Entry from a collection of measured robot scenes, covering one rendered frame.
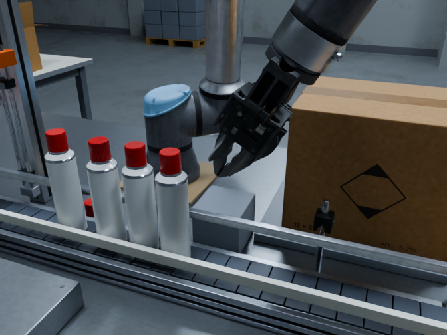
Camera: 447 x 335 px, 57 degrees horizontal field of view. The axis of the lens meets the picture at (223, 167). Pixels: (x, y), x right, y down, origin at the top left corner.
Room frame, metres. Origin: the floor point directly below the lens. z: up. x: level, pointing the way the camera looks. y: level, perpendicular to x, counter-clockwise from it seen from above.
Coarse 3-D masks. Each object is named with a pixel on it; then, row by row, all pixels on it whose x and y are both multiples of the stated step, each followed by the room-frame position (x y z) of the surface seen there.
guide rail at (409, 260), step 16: (16, 176) 0.74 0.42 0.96; (32, 176) 0.73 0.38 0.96; (192, 208) 0.61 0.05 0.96; (224, 224) 0.58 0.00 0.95; (240, 224) 0.57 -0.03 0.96; (256, 224) 0.56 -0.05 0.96; (304, 240) 0.53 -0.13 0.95; (320, 240) 0.52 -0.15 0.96; (336, 240) 0.52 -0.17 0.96; (368, 256) 0.49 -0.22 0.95; (384, 256) 0.49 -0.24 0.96; (400, 256) 0.48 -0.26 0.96; (416, 256) 0.48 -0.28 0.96
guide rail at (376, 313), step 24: (0, 216) 0.67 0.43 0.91; (24, 216) 0.66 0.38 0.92; (96, 240) 0.59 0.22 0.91; (120, 240) 0.58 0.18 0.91; (168, 264) 0.54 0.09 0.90; (192, 264) 0.52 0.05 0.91; (264, 288) 0.48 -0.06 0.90; (288, 288) 0.46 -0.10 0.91; (360, 312) 0.43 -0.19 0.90; (384, 312) 0.42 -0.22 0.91
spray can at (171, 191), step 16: (160, 160) 0.57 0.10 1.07; (176, 160) 0.57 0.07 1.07; (160, 176) 0.57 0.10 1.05; (176, 176) 0.56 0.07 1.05; (160, 192) 0.56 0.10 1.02; (176, 192) 0.55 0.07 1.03; (160, 208) 0.56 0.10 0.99; (176, 208) 0.55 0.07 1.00; (160, 224) 0.56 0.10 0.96; (176, 224) 0.55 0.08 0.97; (160, 240) 0.57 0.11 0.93; (176, 240) 0.55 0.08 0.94
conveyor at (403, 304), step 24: (48, 216) 0.71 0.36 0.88; (48, 240) 0.63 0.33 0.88; (72, 240) 0.63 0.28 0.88; (144, 264) 0.56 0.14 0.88; (216, 264) 0.56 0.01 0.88; (240, 264) 0.56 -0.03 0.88; (264, 264) 0.56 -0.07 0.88; (240, 288) 0.50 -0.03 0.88; (312, 288) 0.50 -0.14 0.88; (336, 288) 0.50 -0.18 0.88; (360, 288) 0.50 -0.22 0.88; (312, 312) 0.45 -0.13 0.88; (336, 312) 0.46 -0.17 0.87; (408, 312) 0.45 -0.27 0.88; (432, 312) 0.45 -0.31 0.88
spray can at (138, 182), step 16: (128, 144) 0.60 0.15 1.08; (144, 144) 0.60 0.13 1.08; (128, 160) 0.59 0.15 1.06; (144, 160) 0.60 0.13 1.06; (128, 176) 0.58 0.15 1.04; (144, 176) 0.58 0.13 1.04; (128, 192) 0.58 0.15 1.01; (144, 192) 0.58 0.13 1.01; (128, 208) 0.58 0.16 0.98; (144, 208) 0.58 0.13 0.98; (128, 224) 0.59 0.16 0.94; (144, 224) 0.58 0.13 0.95; (144, 240) 0.58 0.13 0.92
